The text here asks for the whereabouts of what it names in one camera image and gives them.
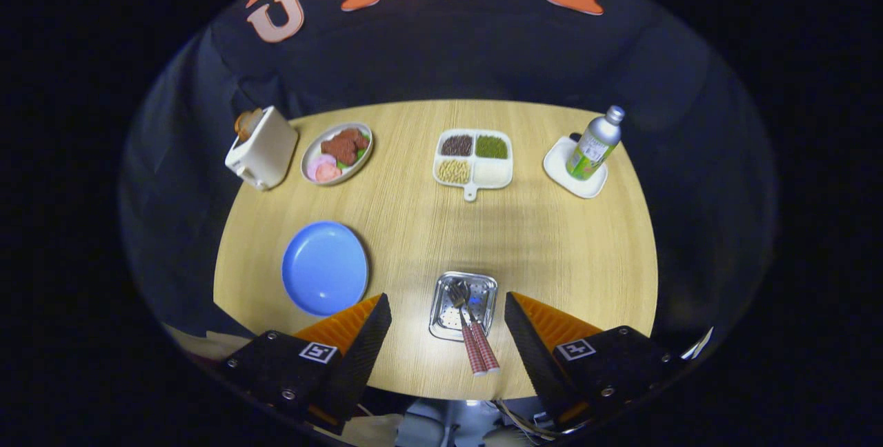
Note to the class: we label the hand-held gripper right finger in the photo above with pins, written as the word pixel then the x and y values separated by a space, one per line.
pixel 534 361

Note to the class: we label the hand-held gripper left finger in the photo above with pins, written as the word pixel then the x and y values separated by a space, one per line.
pixel 362 357

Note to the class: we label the perforated steel drain basket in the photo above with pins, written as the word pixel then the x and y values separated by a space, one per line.
pixel 483 295

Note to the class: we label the blue round plate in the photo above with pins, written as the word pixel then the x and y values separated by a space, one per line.
pixel 324 267

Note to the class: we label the cream cloth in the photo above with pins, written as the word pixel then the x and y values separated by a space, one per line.
pixel 207 343

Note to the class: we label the white flat object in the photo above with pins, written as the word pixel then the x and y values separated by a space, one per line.
pixel 698 345

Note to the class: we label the pink ham slices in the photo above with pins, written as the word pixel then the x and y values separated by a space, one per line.
pixel 325 171

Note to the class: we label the white divided dish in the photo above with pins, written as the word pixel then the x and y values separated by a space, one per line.
pixel 493 172

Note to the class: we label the white square coaster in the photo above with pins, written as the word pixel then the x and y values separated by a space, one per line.
pixel 555 164

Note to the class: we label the pile of yellow soybeans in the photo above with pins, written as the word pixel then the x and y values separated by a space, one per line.
pixel 454 171

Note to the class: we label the brown meat pieces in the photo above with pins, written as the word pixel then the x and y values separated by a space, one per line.
pixel 341 145

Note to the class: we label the pile of green beans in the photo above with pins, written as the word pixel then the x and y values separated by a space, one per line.
pixel 491 147

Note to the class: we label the white oval plate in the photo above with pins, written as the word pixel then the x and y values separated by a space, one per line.
pixel 317 143

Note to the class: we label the silver bottle with green label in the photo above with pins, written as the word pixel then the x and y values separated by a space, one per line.
pixel 593 147

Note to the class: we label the white toaster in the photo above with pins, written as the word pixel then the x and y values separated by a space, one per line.
pixel 269 150

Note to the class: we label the pile of dark red beans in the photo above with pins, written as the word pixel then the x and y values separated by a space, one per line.
pixel 457 145

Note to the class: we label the brown toast slice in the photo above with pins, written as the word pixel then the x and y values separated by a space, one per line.
pixel 245 123

